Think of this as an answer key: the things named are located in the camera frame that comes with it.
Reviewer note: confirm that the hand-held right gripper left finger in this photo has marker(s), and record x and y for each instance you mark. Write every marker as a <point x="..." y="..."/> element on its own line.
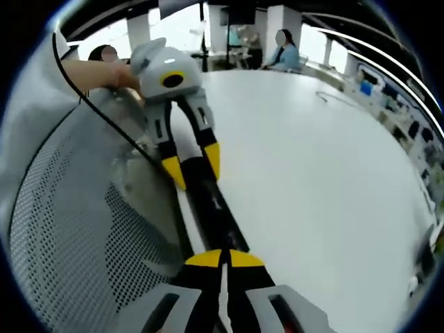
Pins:
<point x="194" y="298"/>

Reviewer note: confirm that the black monitor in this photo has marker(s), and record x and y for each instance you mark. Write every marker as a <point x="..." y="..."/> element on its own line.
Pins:
<point x="239" y="12"/>

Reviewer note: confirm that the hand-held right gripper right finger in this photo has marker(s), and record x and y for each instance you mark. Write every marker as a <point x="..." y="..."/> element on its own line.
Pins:
<point x="249" y="277"/>

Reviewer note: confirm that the person's left hand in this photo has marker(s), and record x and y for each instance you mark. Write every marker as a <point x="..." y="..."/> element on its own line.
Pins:
<point x="128" y="78"/>

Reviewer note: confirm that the black remote control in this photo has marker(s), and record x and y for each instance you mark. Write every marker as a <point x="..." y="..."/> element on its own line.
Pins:
<point x="208" y="194"/>

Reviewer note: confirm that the long curved ceiling light strip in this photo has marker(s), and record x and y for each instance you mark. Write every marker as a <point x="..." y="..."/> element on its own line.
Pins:
<point x="388" y="55"/>

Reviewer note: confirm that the black tripod stand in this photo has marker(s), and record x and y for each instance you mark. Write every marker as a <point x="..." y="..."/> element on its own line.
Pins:
<point x="204" y="41"/>

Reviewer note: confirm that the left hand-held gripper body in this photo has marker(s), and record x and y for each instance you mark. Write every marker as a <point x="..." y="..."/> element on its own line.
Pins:
<point x="163" y="69"/>

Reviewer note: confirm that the grey perforated mesh chair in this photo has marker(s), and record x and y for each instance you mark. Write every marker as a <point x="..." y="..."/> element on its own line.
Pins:
<point x="62" y="225"/>

